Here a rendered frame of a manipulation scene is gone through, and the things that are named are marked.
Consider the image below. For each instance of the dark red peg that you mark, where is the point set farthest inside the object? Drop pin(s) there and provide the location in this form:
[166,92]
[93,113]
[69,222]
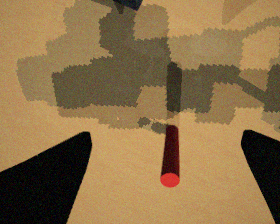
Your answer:
[170,170]

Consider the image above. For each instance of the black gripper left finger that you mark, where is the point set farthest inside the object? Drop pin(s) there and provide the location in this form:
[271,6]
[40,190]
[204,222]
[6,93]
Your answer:
[41,190]

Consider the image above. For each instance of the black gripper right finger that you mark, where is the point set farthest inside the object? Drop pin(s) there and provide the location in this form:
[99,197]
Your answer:
[263,156]

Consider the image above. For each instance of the dark grey open box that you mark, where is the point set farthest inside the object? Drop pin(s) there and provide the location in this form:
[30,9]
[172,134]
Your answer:
[135,4]

